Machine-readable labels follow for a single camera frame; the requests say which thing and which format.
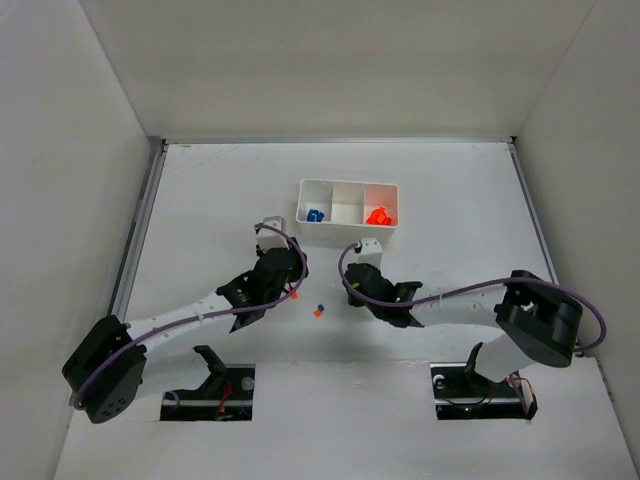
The large blue arch lego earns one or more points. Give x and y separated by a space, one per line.
315 216

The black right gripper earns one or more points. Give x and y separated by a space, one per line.
361 277

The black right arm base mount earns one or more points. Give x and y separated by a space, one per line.
460 393

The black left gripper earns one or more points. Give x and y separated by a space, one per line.
282 261

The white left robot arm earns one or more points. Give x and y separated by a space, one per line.
118 362

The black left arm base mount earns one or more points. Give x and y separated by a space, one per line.
224 395

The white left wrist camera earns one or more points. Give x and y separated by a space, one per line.
269 236

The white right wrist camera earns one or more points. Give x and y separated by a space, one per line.
369 251

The white divided sorting tray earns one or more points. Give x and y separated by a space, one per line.
346 205

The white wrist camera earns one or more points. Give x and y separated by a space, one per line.
369 251
269 236

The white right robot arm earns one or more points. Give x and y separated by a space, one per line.
539 321

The orange round dish lego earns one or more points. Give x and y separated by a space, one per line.
379 217

